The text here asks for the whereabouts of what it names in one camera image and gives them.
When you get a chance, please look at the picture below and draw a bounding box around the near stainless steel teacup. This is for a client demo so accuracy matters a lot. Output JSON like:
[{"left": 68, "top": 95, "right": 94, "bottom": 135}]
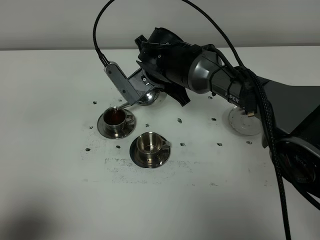
[{"left": 136, "top": 131, "right": 171, "bottom": 159}]

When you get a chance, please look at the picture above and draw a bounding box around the far stainless steel teacup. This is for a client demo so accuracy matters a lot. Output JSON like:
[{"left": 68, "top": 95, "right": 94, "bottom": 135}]
[{"left": 102, "top": 107, "right": 134, "bottom": 131}]

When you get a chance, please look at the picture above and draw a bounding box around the stainless steel saucer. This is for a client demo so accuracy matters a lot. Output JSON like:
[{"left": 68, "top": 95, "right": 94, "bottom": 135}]
[
  {"left": 129, "top": 131, "right": 171, "bottom": 169},
  {"left": 97, "top": 107, "right": 136, "bottom": 139}
]

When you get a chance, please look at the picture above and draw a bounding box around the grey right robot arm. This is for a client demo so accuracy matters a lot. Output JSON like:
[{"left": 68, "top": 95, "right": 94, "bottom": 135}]
[{"left": 135, "top": 27, "right": 320, "bottom": 201}]

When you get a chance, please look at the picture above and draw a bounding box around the near stainless steel saucer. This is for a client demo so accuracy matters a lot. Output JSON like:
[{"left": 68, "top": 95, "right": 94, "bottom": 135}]
[{"left": 129, "top": 131, "right": 171, "bottom": 169}]

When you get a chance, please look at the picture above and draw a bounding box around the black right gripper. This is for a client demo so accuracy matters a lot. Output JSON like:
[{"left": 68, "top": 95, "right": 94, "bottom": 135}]
[{"left": 134, "top": 27, "right": 198, "bottom": 107}]

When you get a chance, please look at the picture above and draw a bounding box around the steel teapot saucer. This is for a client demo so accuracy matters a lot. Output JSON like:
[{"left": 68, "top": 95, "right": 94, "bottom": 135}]
[{"left": 228, "top": 106, "right": 261, "bottom": 136}]

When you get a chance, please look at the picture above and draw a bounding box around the stainless steel teapot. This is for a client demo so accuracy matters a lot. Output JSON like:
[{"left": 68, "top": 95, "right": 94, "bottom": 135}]
[{"left": 113, "top": 89, "right": 167, "bottom": 110}]

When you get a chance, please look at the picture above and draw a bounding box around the black braided camera cable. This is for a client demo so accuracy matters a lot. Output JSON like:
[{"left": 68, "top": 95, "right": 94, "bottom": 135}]
[{"left": 92, "top": 0, "right": 293, "bottom": 240}]

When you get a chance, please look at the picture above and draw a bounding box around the stainless steel teacup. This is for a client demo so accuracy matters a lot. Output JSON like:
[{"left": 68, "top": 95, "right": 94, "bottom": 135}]
[
  {"left": 136, "top": 131, "right": 171, "bottom": 159},
  {"left": 102, "top": 107, "right": 134, "bottom": 131}
]

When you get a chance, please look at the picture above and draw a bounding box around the far stainless steel saucer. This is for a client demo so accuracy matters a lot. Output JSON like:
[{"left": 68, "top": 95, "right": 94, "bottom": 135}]
[{"left": 97, "top": 107, "right": 136, "bottom": 139}]

